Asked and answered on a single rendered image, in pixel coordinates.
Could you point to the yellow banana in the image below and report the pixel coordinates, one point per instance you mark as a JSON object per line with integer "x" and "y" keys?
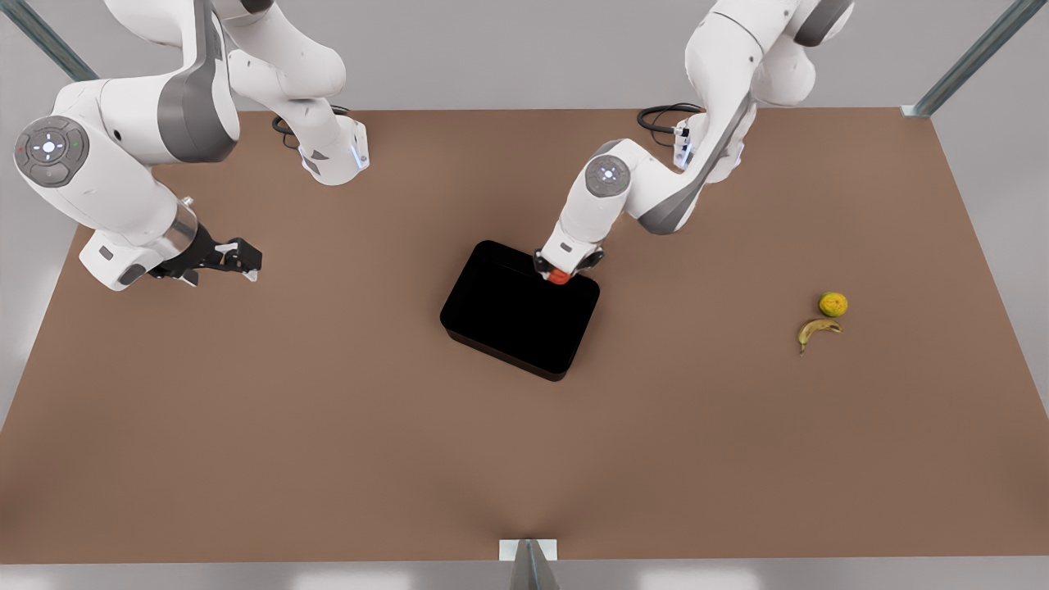
{"x": 816, "y": 329}

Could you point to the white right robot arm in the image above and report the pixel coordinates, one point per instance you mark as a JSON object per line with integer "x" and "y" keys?
{"x": 123, "y": 123}

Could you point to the black storage box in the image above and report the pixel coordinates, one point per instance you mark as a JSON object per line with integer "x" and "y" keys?
{"x": 519, "y": 310}

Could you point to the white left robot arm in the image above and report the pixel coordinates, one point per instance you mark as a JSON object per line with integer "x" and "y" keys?
{"x": 705, "y": 98}

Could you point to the red apple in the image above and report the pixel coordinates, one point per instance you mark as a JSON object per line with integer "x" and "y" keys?
{"x": 559, "y": 276}

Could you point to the silver frame post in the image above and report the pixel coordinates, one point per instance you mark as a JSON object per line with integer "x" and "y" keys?
{"x": 47, "y": 39}
{"x": 967, "y": 59}
{"x": 530, "y": 567}

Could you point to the yellow-green round fruit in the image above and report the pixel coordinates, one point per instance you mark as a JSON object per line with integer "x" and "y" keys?
{"x": 833, "y": 304}

